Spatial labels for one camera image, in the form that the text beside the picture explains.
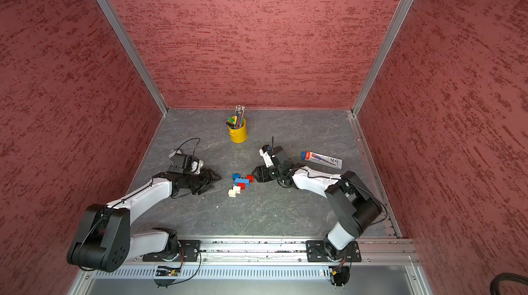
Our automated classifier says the right aluminium corner post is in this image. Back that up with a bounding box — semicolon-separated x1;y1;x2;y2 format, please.
351;0;414;118

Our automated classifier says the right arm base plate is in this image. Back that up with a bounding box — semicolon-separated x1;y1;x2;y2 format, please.
305;240;362;263

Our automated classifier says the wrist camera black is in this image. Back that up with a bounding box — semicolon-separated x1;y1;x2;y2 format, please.
259;144;290;168
169;153;204;175

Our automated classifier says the yellow pen cup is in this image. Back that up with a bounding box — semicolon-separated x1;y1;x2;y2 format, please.
226;117;248;144

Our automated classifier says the white blue red flat box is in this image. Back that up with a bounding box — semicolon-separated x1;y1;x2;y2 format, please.
301;151;342;170

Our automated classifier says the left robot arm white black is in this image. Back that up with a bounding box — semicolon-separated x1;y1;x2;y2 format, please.
67;168;221;272

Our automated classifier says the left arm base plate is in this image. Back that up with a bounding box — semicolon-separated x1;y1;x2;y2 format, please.
142;239;201;264

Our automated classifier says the aluminium front rail frame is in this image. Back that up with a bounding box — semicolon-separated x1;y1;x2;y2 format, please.
70;237;432;294

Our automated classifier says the left aluminium corner post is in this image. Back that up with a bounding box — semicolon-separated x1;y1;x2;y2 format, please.
96;0;169;117

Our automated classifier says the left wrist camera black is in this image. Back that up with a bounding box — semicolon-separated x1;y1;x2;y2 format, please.
169;153;204;175

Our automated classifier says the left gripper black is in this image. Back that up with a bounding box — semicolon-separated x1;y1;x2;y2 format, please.
183;168;222;194

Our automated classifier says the aluminium corner post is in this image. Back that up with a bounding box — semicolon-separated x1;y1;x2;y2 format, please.
96;0;169;117
351;0;414;118

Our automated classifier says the black cable bottom right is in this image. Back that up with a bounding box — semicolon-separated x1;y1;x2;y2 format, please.
489;272;528;295

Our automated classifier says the pens bundle in cup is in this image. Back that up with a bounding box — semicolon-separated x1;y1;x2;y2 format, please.
226;105;245;129

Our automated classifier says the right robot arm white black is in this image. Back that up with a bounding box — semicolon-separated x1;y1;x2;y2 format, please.
252;162;384;261

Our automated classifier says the blue lego plate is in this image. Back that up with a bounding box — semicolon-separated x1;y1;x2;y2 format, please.
232;173;250;185

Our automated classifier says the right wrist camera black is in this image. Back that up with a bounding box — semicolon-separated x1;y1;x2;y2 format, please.
259;144;290;168

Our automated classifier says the white slotted cable duct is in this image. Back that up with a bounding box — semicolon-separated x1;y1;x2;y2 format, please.
94;266;330;281

